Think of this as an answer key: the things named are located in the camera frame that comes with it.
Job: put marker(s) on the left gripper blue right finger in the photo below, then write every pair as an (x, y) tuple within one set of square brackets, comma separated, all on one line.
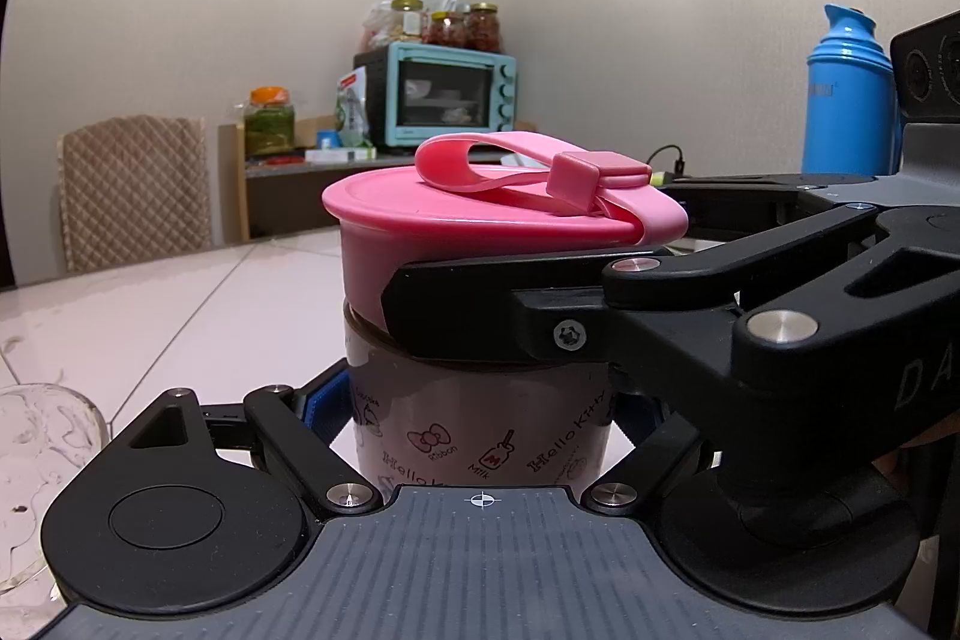
[(640, 415)]

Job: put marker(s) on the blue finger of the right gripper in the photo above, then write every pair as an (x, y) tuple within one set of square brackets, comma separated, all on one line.
[(546, 308), (770, 212)]

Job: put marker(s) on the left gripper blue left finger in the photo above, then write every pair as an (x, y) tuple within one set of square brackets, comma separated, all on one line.
[(325, 404)]

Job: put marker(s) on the Hello Kitty printed bottle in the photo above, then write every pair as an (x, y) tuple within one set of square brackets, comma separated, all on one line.
[(418, 424)]

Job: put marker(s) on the pink bottle cap with strap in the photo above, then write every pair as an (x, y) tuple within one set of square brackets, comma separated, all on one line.
[(483, 194)]

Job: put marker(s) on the blue thermos flask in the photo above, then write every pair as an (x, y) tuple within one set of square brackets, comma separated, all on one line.
[(850, 116)]

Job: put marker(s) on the wooden side shelf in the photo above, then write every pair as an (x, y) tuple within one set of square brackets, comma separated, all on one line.
[(260, 200)]

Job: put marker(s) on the teal toaster oven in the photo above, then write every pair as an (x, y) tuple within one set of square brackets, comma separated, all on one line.
[(415, 91)]

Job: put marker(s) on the green snack bag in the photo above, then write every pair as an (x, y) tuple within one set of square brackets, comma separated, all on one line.
[(351, 118)]

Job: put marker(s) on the clear glass bowl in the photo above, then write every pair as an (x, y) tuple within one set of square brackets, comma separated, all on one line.
[(49, 434)]

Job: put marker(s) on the red chili jar right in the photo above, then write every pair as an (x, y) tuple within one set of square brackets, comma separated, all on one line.
[(483, 28)]

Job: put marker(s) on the red chili jar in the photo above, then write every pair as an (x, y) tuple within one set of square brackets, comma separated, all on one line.
[(483, 28), (447, 29)]

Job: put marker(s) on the green pickle jar orange lid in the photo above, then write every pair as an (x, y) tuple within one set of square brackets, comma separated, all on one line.
[(269, 122)]

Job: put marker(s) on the beige quilted chair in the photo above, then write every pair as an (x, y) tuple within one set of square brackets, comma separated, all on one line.
[(132, 190)]

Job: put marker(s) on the red chili jar left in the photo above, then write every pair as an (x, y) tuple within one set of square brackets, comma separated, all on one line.
[(447, 29)]

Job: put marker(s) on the jar with yellow lid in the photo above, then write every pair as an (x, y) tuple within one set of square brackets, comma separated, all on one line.
[(407, 18)]

